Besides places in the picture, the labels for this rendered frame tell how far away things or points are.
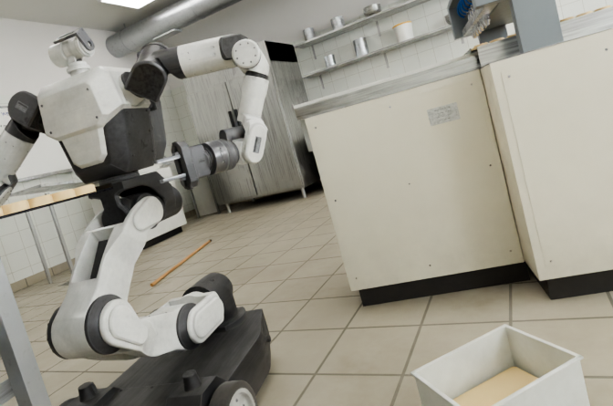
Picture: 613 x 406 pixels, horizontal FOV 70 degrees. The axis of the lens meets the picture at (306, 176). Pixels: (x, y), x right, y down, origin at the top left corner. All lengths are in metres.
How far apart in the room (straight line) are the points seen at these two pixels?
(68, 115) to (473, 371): 1.27
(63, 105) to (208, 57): 0.42
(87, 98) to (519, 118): 1.31
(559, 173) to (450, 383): 0.78
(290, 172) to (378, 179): 3.84
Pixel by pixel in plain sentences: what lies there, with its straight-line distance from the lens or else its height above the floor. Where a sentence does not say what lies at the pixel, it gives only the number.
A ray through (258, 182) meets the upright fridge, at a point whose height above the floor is 0.34.
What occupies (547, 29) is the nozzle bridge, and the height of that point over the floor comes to 0.89.
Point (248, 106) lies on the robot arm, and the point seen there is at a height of 0.89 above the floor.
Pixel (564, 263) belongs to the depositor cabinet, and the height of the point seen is 0.13.
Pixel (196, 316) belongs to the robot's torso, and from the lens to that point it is 1.47.
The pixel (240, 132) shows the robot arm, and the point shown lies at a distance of 1.22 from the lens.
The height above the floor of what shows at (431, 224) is 0.30.
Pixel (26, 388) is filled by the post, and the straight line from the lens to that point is 0.87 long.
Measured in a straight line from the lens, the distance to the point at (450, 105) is 1.74.
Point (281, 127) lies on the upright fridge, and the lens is 5.52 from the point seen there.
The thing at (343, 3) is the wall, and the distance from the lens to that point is 6.22.
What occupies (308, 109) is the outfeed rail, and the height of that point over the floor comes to 0.87.
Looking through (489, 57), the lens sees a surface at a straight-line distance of 1.72.
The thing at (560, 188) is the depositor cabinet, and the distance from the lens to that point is 1.64.
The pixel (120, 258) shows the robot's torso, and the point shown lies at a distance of 1.30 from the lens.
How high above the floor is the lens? 0.77
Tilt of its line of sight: 5 degrees down
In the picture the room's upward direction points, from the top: 15 degrees counter-clockwise
